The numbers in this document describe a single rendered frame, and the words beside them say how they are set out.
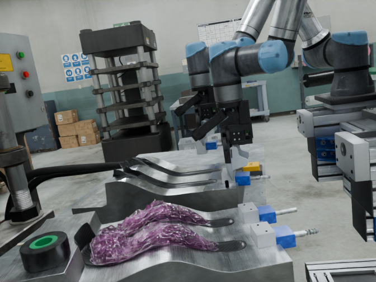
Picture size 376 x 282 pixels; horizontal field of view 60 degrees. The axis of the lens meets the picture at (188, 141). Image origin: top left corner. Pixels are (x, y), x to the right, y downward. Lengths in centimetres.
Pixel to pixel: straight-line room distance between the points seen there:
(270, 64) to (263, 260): 43
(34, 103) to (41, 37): 681
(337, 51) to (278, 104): 630
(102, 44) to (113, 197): 416
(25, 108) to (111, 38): 357
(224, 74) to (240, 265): 46
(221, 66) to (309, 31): 62
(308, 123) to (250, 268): 78
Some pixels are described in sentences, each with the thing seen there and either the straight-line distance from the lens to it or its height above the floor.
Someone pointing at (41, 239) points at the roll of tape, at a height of 94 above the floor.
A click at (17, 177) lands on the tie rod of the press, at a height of 94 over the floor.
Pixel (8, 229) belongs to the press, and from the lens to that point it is 127.
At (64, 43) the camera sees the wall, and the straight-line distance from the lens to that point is 810.
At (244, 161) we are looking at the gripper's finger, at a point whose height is 95.
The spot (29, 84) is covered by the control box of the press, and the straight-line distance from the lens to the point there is 157.
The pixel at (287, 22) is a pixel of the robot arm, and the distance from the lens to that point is 92.
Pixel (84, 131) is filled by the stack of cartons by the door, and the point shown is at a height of 32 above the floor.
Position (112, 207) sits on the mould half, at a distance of 99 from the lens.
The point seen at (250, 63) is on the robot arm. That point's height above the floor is 120.
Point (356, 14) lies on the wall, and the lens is 811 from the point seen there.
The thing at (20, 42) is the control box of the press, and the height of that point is 143.
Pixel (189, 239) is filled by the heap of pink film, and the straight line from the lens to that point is 63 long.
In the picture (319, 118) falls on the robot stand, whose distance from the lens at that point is 129.
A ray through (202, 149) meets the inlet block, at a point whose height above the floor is 92.
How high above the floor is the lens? 119
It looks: 11 degrees down
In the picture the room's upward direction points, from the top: 9 degrees counter-clockwise
